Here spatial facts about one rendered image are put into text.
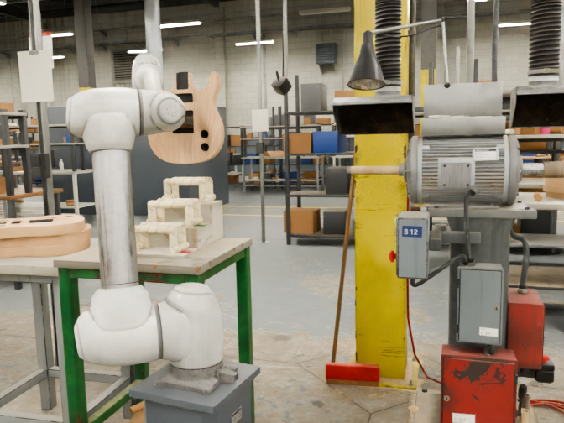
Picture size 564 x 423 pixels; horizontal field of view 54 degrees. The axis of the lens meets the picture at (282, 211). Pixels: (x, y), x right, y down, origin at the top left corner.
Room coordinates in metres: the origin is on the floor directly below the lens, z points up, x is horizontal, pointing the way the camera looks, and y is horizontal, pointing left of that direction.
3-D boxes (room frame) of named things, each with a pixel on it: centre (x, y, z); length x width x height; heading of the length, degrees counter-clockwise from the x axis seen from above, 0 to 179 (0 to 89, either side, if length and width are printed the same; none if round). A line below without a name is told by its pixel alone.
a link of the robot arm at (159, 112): (1.62, 0.34, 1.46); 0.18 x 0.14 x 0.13; 19
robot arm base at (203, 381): (1.52, 0.24, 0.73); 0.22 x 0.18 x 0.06; 66
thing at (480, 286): (1.88, -0.68, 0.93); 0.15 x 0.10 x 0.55; 74
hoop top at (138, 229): (2.14, 0.50, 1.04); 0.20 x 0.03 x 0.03; 76
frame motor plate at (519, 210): (2.02, -0.72, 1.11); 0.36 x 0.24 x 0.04; 74
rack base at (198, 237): (2.34, 0.46, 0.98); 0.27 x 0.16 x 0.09; 77
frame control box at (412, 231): (1.83, -0.51, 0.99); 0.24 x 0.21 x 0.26; 74
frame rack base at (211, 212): (2.49, 0.42, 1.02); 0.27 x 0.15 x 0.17; 77
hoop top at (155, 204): (2.30, 0.47, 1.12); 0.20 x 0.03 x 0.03; 76
